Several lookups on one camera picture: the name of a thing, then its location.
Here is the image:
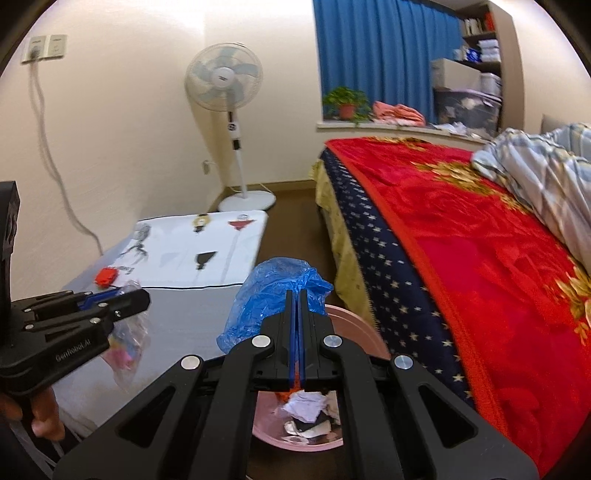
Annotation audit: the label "person's dark clothing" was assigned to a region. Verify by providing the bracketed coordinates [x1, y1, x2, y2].
[0, 415, 65, 480]

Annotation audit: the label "yellow bed skirt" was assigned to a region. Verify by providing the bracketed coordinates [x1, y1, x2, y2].
[308, 159, 377, 324]

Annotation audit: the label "blue plastic bag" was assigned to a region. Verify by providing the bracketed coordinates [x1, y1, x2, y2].
[217, 257, 334, 355]

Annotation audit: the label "wall shelf with books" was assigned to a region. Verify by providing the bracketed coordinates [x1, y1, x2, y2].
[459, 2, 504, 75]

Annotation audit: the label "thick grey wall cable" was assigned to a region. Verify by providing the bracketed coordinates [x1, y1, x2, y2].
[28, 60, 105, 257]

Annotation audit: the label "white standing fan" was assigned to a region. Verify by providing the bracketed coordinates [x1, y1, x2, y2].
[185, 42, 277, 213]

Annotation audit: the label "white printed table cloth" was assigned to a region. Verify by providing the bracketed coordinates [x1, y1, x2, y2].
[108, 210, 269, 289]

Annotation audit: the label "pink folded cloth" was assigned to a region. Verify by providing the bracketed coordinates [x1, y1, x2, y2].
[372, 100, 426, 126]

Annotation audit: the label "plaid grey quilt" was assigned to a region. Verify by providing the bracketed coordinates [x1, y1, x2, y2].
[471, 122, 591, 271]

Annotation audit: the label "navy starry bed sheet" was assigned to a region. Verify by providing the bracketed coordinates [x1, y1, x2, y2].
[320, 148, 476, 407]

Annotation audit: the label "white wall socket panel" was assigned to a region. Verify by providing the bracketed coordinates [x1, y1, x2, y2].
[21, 36, 47, 64]

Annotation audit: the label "white paper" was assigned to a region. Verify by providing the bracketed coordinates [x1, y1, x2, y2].
[281, 391, 326, 423]

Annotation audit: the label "white clutter on windowsill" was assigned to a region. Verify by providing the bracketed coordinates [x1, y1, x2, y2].
[434, 121, 485, 139]

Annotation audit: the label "red floral blanket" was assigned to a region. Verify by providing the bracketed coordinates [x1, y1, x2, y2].
[325, 136, 591, 476]

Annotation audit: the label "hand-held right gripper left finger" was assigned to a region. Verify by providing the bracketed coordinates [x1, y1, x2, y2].
[53, 288, 298, 480]

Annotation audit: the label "dark translucent storage box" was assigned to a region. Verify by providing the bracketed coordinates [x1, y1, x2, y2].
[433, 88, 502, 134]

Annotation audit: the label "blue curtain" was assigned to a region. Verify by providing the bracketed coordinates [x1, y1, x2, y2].
[313, 0, 463, 125]

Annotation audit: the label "white low table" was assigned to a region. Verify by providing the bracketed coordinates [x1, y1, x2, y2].
[51, 210, 269, 439]

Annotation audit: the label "white cardboard box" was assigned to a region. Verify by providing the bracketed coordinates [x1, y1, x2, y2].
[431, 58, 481, 90]

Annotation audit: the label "clear plastic bag colourful contents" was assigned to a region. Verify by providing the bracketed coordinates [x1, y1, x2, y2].
[104, 307, 152, 386]

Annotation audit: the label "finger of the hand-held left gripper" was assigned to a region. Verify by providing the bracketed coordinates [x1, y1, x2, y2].
[11, 287, 125, 319]
[25, 288, 151, 344]

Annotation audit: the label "potted green plant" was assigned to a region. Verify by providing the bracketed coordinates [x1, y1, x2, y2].
[322, 87, 372, 126]

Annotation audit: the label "person's left hand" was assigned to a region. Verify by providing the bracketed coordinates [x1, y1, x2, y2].
[0, 388, 58, 439]

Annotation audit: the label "pink plastic bin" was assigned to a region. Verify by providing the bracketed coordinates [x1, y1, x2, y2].
[252, 302, 391, 452]

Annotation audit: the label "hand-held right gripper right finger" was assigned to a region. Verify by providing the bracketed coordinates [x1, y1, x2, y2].
[298, 288, 539, 480]

